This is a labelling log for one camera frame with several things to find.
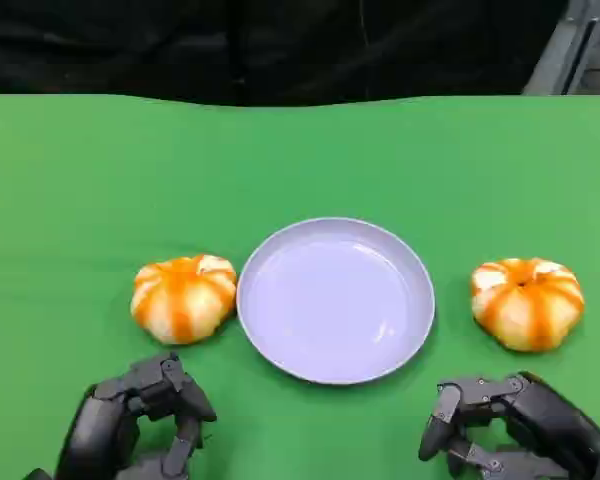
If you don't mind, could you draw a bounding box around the green table cloth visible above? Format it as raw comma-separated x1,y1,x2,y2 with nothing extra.
0,92,600,480

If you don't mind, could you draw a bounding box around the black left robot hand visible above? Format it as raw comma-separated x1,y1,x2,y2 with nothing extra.
54,352,219,480

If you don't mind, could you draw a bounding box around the lilac plate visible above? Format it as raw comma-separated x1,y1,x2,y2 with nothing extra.
235,216,437,386

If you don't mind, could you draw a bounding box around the orange and white bread roll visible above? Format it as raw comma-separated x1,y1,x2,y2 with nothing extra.
470,256,586,354
130,253,238,346

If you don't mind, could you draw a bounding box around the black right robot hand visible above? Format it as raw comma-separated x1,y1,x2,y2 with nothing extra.
418,370,600,480

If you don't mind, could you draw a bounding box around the black backdrop curtain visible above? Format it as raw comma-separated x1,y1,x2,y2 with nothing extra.
0,0,574,108

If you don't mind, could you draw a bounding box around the grey metal frame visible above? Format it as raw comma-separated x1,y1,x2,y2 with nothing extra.
521,0,600,96

